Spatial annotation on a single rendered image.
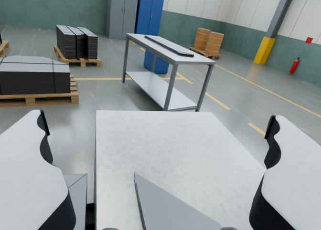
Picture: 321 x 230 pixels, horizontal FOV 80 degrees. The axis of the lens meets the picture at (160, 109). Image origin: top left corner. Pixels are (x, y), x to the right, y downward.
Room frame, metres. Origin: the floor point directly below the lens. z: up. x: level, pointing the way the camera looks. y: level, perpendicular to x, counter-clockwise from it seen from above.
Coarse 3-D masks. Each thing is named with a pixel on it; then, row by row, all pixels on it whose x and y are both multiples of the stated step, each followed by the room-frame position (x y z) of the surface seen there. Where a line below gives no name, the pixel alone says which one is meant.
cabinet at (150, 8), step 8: (144, 0) 8.34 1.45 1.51; (152, 0) 8.53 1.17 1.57; (160, 0) 8.72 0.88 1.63; (144, 8) 8.36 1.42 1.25; (152, 8) 8.55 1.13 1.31; (160, 8) 8.75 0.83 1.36; (136, 16) 8.43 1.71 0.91; (144, 16) 8.39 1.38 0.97; (152, 16) 8.58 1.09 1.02; (160, 16) 8.78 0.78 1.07; (136, 24) 8.35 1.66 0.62; (144, 24) 8.41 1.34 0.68; (152, 24) 8.61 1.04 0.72; (136, 32) 8.27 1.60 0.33; (144, 32) 8.44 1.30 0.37; (152, 32) 8.64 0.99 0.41
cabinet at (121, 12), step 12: (108, 0) 7.91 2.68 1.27; (120, 0) 7.84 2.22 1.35; (132, 0) 8.08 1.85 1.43; (108, 12) 7.84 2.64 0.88; (120, 12) 7.85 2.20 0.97; (132, 12) 8.11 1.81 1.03; (108, 24) 7.77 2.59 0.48; (120, 24) 7.87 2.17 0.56; (132, 24) 8.14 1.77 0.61; (108, 36) 7.70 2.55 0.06; (120, 36) 7.89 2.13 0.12
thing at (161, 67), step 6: (150, 54) 4.77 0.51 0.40; (144, 60) 5.03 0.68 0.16; (150, 60) 4.73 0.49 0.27; (156, 60) 4.57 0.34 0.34; (162, 60) 4.66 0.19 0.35; (144, 66) 5.00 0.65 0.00; (150, 66) 4.68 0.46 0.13; (156, 66) 4.58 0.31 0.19; (162, 66) 4.67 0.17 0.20; (168, 66) 4.76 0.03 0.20; (156, 72) 4.60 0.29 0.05; (162, 72) 4.69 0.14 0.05
